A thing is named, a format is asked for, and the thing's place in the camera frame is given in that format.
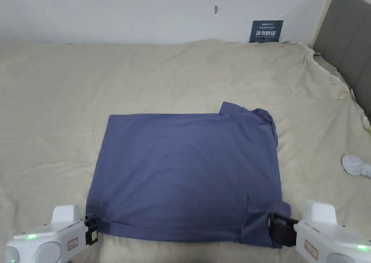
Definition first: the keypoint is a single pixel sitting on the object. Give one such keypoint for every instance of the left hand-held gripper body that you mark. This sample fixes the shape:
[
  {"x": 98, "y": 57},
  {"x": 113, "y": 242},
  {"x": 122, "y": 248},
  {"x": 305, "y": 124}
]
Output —
[{"x": 55, "y": 237}]

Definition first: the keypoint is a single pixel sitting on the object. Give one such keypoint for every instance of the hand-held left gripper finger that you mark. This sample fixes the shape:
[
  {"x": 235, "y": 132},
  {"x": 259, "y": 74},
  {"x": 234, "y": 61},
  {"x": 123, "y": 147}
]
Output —
[
  {"x": 93, "y": 234},
  {"x": 91, "y": 220}
]

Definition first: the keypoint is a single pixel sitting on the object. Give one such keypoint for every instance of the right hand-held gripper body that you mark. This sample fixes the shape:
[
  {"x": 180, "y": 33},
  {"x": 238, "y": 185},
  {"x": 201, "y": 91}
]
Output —
[{"x": 330, "y": 239}]

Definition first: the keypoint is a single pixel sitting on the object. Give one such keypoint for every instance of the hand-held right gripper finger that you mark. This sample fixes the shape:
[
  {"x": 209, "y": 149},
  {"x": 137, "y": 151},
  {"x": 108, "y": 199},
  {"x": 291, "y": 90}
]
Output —
[
  {"x": 285, "y": 218},
  {"x": 281, "y": 234}
]

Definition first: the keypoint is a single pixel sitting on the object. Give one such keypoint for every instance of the dark blue shirt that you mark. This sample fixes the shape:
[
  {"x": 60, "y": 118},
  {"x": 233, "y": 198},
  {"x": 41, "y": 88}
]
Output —
[{"x": 185, "y": 173}]

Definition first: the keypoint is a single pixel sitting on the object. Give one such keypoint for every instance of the white hand controller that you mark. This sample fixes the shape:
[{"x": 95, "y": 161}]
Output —
[{"x": 353, "y": 164}]

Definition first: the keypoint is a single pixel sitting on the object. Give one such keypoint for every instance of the bed with beige sheet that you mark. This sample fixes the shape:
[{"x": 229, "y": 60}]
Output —
[{"x": 58, "y": 106}]

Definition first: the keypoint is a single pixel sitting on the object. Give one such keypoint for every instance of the dark blue printed card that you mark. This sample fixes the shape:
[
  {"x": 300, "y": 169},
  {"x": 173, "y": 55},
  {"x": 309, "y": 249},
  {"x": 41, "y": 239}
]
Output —
[{"x": 266, "y": 31}]

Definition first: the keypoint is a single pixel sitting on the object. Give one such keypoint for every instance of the grey padded headboard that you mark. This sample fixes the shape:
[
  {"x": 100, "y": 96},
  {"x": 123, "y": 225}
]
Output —
[{"x": 347, "y": 37}]

